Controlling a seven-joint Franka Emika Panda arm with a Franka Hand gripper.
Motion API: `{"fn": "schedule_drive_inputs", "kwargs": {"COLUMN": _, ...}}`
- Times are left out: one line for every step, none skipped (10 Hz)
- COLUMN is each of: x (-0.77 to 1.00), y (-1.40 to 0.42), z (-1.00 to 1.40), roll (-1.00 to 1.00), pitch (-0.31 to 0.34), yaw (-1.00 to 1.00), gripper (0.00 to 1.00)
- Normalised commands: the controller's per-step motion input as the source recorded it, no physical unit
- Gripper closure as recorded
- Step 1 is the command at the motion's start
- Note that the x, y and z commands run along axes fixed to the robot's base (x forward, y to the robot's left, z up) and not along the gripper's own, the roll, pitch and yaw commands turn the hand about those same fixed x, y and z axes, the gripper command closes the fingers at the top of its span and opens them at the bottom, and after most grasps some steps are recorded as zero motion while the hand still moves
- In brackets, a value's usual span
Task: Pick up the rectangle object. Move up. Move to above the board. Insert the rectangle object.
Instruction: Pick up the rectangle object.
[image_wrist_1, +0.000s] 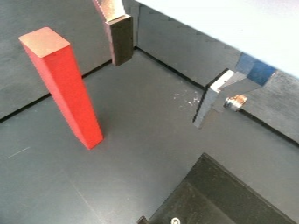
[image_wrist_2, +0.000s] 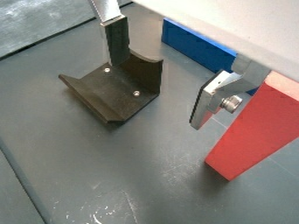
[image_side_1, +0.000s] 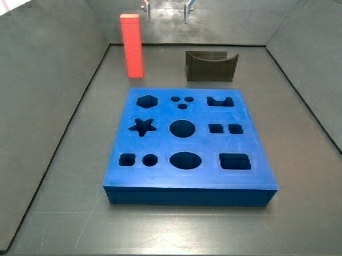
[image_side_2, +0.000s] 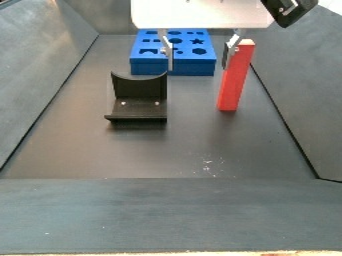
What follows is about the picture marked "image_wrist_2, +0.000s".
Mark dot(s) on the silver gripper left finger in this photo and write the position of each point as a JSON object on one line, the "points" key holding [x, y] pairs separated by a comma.
{"points": [[114, 27]]}

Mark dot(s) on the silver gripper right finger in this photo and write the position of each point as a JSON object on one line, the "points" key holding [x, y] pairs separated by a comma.
{"points": [[219, 93]]}

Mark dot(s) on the red rectangular block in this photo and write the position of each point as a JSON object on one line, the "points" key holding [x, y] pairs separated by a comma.
{"points": [[266, 126]]}

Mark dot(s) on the blue shape sorting board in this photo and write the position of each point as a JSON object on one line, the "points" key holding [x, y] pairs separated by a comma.
{"points": [[202, 49]]}

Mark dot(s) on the black curved cradle block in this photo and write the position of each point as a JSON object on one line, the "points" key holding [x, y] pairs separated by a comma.
{"points": [[116, 91]]}

